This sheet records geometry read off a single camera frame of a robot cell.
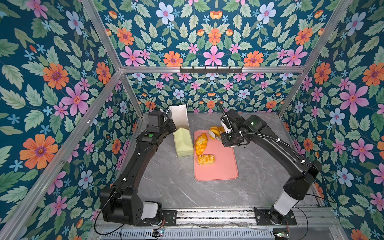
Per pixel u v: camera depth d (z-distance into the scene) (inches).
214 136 31.6
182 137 32.9
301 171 16.8
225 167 35.9
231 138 24.4
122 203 15.6
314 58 34.0
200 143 38.7
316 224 28.7
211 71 36.6
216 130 33.8
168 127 28.1
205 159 35.6
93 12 27.3
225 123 22.7
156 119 23.1
